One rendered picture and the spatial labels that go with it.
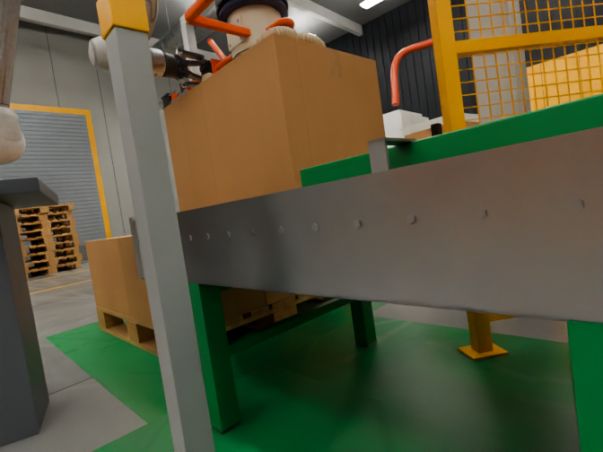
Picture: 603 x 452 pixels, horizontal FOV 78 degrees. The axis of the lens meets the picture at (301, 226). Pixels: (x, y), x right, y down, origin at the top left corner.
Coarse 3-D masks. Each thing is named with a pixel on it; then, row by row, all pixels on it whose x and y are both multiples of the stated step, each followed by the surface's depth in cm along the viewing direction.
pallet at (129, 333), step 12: (288, 300) 178; (300, 300) 183; (312, 300) 221; (324, 300) 214; (108, 312) 212; (252, 312) 164; (264, 312) 168; (276, 312) 173; (288, 312) 178; (108, 324) 221; (120, 324) 225; (132, 324) 185; (144, 324) 172; (228, 324) 155; (240, 324) 160; (252, 324) 186; (264, 324) 178; (120, 336) 201; (132, 336) 187; (144, 336) 183; (144, 348) 176; (156, 348) 171
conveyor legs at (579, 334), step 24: (192, 288) 99; (216, 288) 100; (216, 312) 100; (312, 312) 126; (360, 312) 143; (216, 336) 99; (240, 336) 109; (264, 336) 111; (360, 336) 144; (576, 336) 38; (600, 336) 37; (216, 360) 99; (576, 360) 39; (600, 360) 37; (216, 384) 98; (576, 384) 39; (600, 384) 38; (216, 408) 99; (576, 408) 39; (600, 408) 38; (600, 432) 38
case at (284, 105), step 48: (288, 48) 88; (192, 96) 113; (240, 96) 96; (288, 96) 87; (336, 96) 98; (192, 144) 117; (240, 144) 99; (288, 144) 86; (336, 144) 97; (192, 192) 122; (240, 192) 102
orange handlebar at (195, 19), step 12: (204, 0) 90; (192, 12) 94; (192, 24) 99; (204, 24) 100; (216, 24) 102; (228, 24) 105; (276, 24) 107; (288, 24) 107; (240, 36) 110; (228, 60) 126
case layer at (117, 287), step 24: (96, 240) 210; (120, 240) 180; (96, 264) 216; (120, 264) 185; (96, 288) 223; (120, 288) 190; (144, 288) 166; (240, 288) 161; (120, 312) 196; (144, 312) 170; (240, 312) 160
